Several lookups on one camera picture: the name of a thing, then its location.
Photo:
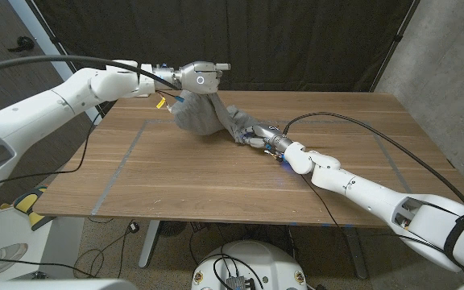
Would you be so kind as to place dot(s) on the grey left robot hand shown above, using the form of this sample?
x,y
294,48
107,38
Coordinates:
x,y
200,78

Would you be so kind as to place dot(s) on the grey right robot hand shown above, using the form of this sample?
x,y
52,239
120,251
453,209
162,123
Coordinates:
x,y
270,135

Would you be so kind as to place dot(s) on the grey shorts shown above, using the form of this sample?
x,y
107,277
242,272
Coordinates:
x,y
200,114

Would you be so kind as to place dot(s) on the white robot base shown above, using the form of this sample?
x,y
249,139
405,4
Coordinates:
x,y
256,262

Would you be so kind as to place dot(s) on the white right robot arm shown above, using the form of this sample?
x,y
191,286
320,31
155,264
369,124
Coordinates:
x,y
369,193

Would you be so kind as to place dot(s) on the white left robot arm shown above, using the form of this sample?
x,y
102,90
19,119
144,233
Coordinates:
x,y
55,104

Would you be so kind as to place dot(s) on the black backdrop curtain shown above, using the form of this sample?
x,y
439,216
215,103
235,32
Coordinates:
x,y
276,40

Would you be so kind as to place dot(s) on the black round fan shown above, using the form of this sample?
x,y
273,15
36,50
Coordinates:
x,y
172,228

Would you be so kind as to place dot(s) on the grey table leg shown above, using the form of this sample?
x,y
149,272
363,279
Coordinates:
x,y
356,253

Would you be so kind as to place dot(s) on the grey box on base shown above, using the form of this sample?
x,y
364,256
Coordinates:
x,y
240,283

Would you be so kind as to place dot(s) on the black backdrop stand pole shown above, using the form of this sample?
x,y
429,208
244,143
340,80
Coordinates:
x,y
46,28
397,38

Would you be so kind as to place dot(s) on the white table leg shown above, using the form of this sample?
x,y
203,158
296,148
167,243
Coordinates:
x,y
149,241

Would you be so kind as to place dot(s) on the yellow and black object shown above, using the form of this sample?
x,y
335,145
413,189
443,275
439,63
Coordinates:
x,y
26,201

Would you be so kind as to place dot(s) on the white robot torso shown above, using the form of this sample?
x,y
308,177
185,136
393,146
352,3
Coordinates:
x,y
55,284

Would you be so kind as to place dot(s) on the white door frame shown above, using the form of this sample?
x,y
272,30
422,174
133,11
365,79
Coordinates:
x,y
34,24

